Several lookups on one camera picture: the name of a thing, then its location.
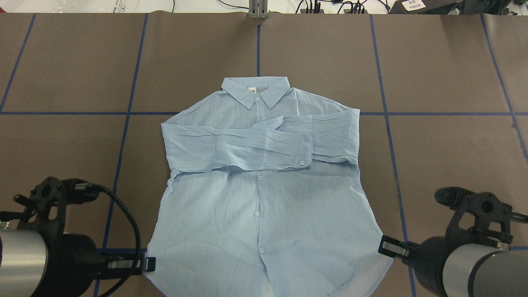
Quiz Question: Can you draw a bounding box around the grey aluminium frame post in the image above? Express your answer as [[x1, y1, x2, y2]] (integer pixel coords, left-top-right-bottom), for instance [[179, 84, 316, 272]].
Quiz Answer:
[[248, 0, 269, 19]]

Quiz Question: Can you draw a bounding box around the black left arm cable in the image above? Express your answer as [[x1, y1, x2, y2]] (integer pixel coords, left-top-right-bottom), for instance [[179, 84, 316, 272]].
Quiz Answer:
[[74, 181, 142, 297]]

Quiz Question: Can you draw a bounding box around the light blue button-up shirt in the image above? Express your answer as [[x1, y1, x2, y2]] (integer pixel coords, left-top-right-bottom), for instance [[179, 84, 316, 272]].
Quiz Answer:
[[146, 77, 392, 297]]

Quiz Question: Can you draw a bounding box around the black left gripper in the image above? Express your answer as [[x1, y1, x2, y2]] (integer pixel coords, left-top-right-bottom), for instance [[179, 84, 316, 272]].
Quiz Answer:
[[41, 234, 156, 296]]

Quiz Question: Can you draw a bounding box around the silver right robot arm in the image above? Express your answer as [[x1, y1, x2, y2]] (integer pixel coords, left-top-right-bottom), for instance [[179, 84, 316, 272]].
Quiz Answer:
[[378, 236, 528, 297]]

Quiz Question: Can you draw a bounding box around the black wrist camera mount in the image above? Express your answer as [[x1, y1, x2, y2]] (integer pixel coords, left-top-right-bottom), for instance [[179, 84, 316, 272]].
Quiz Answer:
[[434, 187, 527, 248], [0, 177, 102, 236]]

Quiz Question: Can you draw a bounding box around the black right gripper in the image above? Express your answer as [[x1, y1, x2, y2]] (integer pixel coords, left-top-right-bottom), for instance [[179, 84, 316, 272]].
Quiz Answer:
[[378, 235, 458, 297]]

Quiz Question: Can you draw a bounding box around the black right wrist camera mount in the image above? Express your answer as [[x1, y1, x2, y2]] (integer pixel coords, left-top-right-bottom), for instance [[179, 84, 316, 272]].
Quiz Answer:
[[434, 187, 527, 248]]

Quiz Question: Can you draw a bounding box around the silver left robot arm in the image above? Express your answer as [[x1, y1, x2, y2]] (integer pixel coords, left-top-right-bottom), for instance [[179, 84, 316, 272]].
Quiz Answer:
[[0, 229, 156, 297]]

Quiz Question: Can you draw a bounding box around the clear plastic bag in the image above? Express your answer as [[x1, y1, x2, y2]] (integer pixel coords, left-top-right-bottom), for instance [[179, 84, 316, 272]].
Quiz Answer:
[[49, 0, 174, 13]]

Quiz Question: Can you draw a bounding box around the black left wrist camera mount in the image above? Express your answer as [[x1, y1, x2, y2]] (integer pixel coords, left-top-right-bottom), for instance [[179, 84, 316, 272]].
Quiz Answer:
[[0, 177, 102, 236]]

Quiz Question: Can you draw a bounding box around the black device with label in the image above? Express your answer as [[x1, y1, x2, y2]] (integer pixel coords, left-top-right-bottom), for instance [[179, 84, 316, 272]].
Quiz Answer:
[[389, 0, 462, 15]]

